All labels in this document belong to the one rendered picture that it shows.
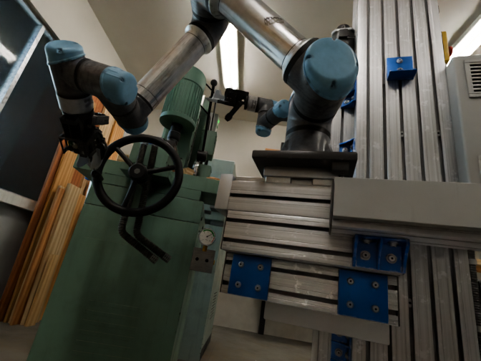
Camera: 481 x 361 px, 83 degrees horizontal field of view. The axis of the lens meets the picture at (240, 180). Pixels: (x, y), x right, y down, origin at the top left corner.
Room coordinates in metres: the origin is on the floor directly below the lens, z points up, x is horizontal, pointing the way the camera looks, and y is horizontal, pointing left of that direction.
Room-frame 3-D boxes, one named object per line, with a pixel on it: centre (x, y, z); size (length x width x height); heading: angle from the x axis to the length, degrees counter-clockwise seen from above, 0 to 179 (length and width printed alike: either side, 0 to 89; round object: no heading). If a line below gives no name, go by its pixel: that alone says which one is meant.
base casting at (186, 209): (1.32, 0.37, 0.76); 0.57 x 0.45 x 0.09; 4
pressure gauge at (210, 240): (1.01, 0.09, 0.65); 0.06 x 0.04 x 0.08; 94
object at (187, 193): (1.14, 0.35, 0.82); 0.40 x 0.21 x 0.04; 94
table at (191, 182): (1.09, 0.36, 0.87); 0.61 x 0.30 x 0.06; 94
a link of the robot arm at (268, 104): (1.13, -0.07, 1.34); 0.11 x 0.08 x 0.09; 93
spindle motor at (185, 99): (1.20, 0.36, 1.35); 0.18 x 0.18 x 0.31
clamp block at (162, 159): (1.01, 0.35, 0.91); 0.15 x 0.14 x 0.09; 94
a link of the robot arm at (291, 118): (0.62, -0.16, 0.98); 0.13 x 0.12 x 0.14; 177
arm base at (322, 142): (0.63, -0.16, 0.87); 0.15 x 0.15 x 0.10
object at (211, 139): (1.42, 0.22, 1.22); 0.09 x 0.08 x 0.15; 4
